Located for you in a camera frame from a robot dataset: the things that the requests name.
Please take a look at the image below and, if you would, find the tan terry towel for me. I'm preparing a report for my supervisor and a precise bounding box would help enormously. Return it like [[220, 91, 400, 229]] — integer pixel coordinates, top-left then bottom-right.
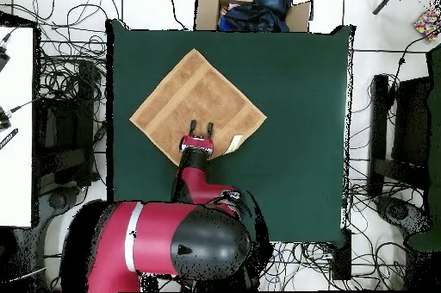
[[129, 47, 268, 167]]

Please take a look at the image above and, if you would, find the colourful patterned item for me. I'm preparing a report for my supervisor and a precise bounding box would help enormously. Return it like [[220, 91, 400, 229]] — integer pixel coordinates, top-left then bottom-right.
[[413, 9, 441, 43]]

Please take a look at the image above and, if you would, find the dark green table cloth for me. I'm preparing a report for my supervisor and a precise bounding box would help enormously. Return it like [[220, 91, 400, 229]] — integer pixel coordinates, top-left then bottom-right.
[[105, 18, 356, 244]]

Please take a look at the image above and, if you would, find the cardboard box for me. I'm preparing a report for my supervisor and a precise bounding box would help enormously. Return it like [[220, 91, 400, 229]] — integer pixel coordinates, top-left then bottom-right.
[[194, 0, 313, 33]]

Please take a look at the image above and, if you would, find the navy blue garment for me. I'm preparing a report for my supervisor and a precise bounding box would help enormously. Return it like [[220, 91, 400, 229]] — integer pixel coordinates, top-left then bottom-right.
[[217, 2, 290, 33]]

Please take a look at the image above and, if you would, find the grey wheeled base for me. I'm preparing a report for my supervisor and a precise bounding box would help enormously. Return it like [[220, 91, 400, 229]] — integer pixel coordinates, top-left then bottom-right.
[[37, 185, 87, 232], [375, 196, 432, 239]]

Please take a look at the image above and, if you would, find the white side table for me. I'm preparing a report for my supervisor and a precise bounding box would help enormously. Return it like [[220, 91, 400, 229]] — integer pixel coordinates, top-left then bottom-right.
[[0, 25, 35, 228]]

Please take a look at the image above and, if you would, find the black slotted strip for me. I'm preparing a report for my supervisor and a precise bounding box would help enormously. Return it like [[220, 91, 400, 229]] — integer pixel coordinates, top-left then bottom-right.
[[0, 128, 19, 151]]

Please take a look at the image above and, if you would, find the black floor box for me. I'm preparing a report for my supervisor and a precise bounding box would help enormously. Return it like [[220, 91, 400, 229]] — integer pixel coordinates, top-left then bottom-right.
[[332, 228, 352, 280]]

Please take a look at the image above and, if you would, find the green covered side table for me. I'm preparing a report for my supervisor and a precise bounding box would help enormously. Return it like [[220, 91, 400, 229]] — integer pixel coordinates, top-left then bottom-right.
[[406, 44, 441, 252]]

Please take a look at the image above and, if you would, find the black frame stand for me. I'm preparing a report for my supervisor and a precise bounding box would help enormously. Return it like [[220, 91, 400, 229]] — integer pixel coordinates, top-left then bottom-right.
[[34, 61, 101, 190], [368, 73, 432, 197]]

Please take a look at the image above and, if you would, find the black floor cable tangle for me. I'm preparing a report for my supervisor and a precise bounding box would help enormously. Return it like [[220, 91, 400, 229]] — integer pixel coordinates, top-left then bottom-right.
[[30, 0, 120, 101], [344, 182, 407, 290]]

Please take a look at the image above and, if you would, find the black camera device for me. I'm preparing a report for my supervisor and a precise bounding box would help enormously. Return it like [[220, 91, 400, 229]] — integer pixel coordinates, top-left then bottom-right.
[[0, 105, 13, 131], [0, 42, 11, 73]]

